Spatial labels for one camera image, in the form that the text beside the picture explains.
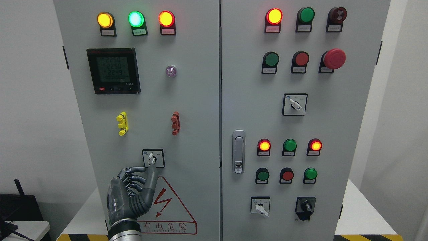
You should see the red push button lower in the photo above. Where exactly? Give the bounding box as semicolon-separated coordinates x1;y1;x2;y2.
279;167;294;184

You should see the red high voltage warning sticker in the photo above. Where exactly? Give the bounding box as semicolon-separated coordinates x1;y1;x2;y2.
137;176;197;235

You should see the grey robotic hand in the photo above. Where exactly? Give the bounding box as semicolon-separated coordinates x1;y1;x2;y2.
107;164;158;226

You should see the grey right cabinet door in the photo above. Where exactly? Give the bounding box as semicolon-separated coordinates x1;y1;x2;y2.
221;0;390;241

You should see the dark red buzzer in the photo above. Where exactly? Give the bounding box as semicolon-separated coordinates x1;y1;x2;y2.
326;7;347;32

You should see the red terminal connector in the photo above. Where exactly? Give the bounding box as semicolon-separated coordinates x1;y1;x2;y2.
171;111;181;136

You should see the black rotary knob switch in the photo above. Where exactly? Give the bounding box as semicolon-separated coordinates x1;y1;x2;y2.
295;196;316;221

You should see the red lit lamp left door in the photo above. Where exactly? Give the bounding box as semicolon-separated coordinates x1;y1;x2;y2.
158;11;176;35

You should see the grey left cabinet door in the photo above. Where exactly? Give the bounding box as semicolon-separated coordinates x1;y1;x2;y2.
54;0;221;241

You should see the red lit lamp middle left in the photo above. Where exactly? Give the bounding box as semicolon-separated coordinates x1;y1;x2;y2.
257;139;271;157

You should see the red lit lamp top right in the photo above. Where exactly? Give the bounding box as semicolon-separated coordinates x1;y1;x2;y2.
264;8;283;34

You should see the green lamp top right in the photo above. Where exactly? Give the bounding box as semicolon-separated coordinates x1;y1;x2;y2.
295;7;315;32

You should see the green lit indicator lamp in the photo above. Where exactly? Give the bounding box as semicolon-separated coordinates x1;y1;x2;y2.
128;11;148;36

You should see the red lit lamp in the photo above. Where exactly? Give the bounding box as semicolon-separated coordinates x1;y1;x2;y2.
306;138;323;157
257;139;271;157
264;8;283;34

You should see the white selector switch right upper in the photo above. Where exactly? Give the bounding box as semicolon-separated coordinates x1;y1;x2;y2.
282;93;308;116

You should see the red push button upper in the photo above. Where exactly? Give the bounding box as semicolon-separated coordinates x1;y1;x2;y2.
291;51;309;74

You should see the white rotary selector switch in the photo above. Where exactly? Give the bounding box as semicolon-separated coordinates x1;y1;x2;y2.
142;149;165;168

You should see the green push button upper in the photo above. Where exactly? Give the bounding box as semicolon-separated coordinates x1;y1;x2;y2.
261;51;279;74

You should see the grey cabinet door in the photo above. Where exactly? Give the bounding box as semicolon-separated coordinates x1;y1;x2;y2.
221;0;390;241
54;0;221;241

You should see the green lamp middle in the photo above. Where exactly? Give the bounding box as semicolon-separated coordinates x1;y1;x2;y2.
282;139;297;157

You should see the white cabinet platform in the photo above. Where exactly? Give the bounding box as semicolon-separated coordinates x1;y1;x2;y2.
58;180;403;241

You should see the black digital power meter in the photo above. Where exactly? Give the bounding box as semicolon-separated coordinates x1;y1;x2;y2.
87;48;141;95

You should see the red emergency stop button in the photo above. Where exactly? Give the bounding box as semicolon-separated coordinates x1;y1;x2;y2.
318;48;346;74

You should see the green push button lower left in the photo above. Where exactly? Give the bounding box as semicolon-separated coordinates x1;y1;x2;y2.
255;168;270;184

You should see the small clear bulb lamp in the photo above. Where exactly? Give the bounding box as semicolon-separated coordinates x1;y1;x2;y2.
165;65;177;78

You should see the yellow indicator lamp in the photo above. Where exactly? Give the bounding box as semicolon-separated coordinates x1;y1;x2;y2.
97;12;117;37

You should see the black router with antenna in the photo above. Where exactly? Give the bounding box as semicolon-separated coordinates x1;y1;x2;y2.
0;179;44;221

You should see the red push button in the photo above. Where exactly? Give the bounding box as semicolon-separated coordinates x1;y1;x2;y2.
279;167;294;184
291;51;309;74

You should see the white selector switch bottom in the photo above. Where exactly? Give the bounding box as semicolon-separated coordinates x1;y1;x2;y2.
250;196;271;218

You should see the yellow terminal connector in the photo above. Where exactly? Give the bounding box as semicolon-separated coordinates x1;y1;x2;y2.
116;112;129;136

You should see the silver door lock handle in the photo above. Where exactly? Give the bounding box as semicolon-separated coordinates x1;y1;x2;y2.
232;130;246;174

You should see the red lit lamp middle right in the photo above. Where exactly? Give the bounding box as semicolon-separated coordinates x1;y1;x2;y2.
306;138;323;157

